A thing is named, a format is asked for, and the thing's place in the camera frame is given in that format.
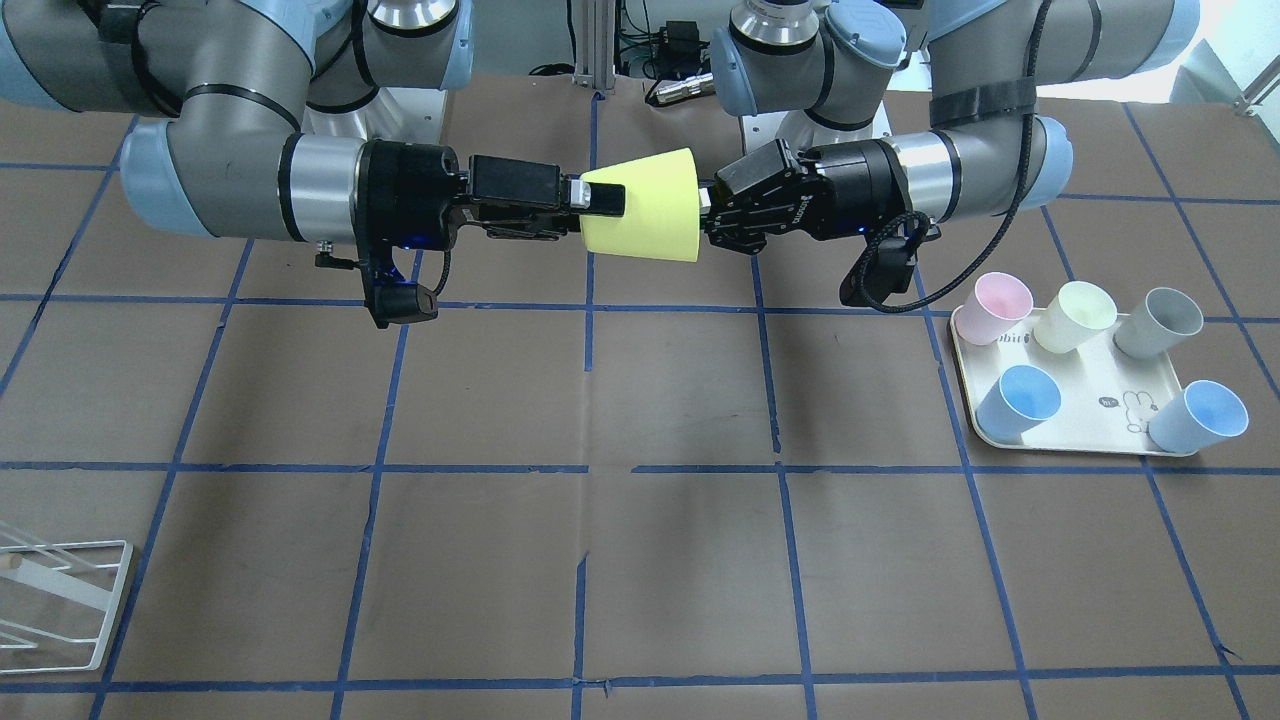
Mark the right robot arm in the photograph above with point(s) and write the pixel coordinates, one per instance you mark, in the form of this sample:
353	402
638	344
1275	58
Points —
223	88

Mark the grey plastic cup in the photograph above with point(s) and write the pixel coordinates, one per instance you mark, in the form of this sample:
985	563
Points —
1164	318

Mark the pale green plastic cup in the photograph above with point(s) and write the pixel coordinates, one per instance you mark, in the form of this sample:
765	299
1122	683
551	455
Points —
1079	312

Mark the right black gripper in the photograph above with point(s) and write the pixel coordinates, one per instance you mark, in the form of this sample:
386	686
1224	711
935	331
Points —
412	190

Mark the blue plastic cup near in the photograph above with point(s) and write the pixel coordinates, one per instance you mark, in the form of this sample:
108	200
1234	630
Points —
1023	398

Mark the white wire cup rack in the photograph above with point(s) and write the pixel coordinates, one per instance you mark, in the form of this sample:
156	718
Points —
61	602

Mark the cream serving tray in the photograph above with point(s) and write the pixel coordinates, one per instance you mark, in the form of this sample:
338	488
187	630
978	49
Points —
1107	397

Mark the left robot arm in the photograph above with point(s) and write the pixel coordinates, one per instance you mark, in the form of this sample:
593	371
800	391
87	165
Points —
928	106

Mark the yellow plastic cup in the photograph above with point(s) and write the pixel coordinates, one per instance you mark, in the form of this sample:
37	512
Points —
662	212

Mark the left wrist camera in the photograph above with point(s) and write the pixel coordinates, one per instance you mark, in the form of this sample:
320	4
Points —
888	262

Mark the blue plastic cup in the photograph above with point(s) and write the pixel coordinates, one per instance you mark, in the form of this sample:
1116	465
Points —
1023	398
1205	413

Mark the pink plastic cup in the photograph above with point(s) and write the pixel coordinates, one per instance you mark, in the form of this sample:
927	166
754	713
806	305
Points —
996	304

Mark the blue plastic cup far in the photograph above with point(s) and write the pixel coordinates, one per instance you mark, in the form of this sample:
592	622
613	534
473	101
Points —
1205	413

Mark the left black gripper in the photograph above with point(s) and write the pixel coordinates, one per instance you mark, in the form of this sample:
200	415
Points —
845	188

